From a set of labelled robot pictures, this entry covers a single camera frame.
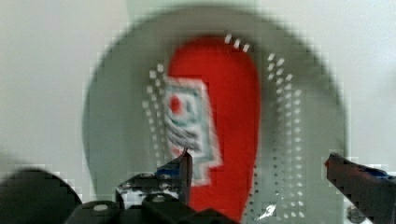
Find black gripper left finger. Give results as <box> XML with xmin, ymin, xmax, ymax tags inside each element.
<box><xmin>115</xmin><ymin>148</ymin><xmax>192</xmax><ymax>208</ymax></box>

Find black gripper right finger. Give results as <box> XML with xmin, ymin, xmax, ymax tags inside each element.
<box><xmin>324</xmin><ymin>153</ymin><xmax>396</xmax><ymax>224</ymax></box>

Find red ketchup bottle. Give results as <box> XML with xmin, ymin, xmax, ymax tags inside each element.
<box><xmin>164</xmin><ymin>36</ymin><xmax>261</xmax><ymax>221</ymax></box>

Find green oval strainer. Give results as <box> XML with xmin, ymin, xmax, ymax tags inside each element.
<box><xmin>83</xmin><ymin>6</ymin><xmax>345</xmax><ymax>224</ymax></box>

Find black cylinder upper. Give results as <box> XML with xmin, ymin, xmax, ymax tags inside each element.
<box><xmin>0</xmin><ymin>169</ymin><xmax>81</xmax><ymax>224</ymax></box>

